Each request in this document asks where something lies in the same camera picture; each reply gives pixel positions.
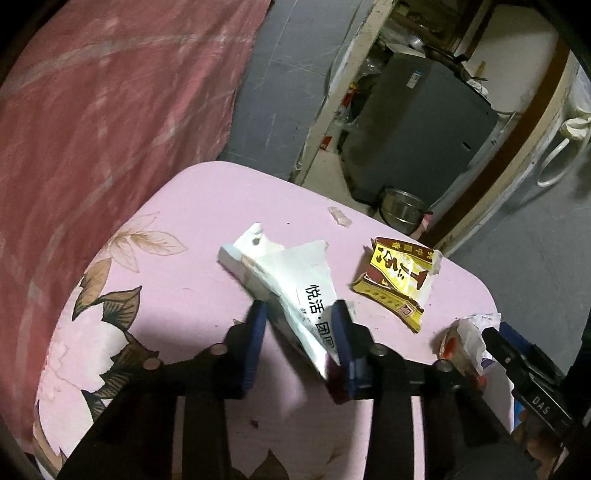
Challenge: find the pink floral tablecloth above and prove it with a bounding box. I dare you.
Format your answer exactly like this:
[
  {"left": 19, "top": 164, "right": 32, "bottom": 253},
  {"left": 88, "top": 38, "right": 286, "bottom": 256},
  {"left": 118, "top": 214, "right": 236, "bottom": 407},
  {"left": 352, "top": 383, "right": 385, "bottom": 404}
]
[{"left": 34, "top": 161, "right": 513, "bottom": 480}]

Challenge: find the pink plaid cloth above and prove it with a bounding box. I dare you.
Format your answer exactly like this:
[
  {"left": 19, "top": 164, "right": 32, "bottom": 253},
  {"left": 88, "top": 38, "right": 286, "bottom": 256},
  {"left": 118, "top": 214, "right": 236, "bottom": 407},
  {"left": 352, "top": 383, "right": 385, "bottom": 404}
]
[{"left": 0, "top": 0, "right": 273, "bottom": 444}]

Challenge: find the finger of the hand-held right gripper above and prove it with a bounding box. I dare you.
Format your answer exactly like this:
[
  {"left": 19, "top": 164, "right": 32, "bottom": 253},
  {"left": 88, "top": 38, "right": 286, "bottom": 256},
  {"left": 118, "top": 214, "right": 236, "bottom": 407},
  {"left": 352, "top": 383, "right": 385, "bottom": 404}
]
[
  {"left": 500, "top": 322, "right": 561, "bottom": 381},
  {"left": 482, "top": 327, "right": 536, "bottom": 379}
]

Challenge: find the cream door frame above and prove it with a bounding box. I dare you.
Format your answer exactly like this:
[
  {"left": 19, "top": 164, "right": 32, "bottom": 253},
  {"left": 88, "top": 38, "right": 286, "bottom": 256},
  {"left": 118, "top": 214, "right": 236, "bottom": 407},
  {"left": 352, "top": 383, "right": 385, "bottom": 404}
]
[{"left": 288, "top": 0, "right": 583, "bottom": 259}]

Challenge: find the white printed plastic wrapper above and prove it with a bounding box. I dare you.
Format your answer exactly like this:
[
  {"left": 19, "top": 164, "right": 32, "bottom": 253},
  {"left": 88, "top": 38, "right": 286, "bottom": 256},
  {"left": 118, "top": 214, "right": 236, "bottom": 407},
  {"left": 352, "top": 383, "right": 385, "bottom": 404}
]
[{"left": 218, "top": 223, "right": 356, "bottom": 381}]

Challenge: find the steel pot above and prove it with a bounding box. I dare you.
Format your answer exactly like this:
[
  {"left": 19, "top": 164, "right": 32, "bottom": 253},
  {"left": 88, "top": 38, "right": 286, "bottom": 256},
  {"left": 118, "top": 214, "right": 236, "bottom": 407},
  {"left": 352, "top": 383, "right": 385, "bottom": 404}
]
[{"left": 379, "top": 186, "right": 433, "bottom": 234}]

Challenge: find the white hose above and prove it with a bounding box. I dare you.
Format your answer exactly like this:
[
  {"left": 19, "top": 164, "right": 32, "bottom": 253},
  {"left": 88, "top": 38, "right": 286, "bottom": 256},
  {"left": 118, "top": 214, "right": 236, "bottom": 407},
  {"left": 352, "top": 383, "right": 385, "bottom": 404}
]
[{"left": 536, "top": 117, "right": 591, "bottom": 188}]

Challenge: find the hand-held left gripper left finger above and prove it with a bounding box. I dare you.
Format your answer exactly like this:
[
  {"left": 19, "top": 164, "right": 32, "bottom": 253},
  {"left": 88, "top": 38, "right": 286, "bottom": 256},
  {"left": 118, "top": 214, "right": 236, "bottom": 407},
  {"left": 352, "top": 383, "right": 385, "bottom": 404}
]
[{"left": 58, "top": 300, "right": 269, "bottom": 480}]

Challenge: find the red yellow snack wrapper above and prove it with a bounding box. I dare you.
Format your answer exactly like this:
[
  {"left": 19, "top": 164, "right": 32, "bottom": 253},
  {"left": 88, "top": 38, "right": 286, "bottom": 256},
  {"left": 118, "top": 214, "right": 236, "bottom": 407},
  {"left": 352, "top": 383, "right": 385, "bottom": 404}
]
[{"left": 352, "top": 237, "right": 443, "bottom": 333}]

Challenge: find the black wok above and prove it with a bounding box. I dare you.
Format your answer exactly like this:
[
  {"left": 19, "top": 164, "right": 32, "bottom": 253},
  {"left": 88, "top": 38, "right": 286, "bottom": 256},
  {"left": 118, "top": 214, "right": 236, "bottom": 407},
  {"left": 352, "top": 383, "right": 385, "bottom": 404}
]
[{"left": 416, "top": 39, "right": 468, "bottom": 65}]

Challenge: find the white orange torn wrapper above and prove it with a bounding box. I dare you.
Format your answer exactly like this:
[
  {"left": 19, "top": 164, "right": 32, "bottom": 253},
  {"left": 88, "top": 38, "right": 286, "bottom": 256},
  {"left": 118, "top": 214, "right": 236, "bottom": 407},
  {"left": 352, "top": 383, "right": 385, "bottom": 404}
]
[{"left": 431, "top": 313, "right": 502, "bottom": 386}]

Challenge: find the grey appliance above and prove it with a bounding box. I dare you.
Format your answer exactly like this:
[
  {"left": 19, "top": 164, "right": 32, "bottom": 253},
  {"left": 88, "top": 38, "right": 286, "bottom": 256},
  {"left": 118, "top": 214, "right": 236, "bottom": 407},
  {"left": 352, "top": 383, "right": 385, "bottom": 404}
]
[{"left": 339, "top": 52, "right": 502, "bottom": 206}]

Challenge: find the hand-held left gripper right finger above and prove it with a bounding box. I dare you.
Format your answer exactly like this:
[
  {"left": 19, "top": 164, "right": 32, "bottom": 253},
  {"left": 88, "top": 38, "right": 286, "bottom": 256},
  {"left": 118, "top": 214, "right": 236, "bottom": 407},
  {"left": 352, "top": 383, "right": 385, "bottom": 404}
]
[{"left": 328, "top": 299, "right": 539, "bottom": 480}]

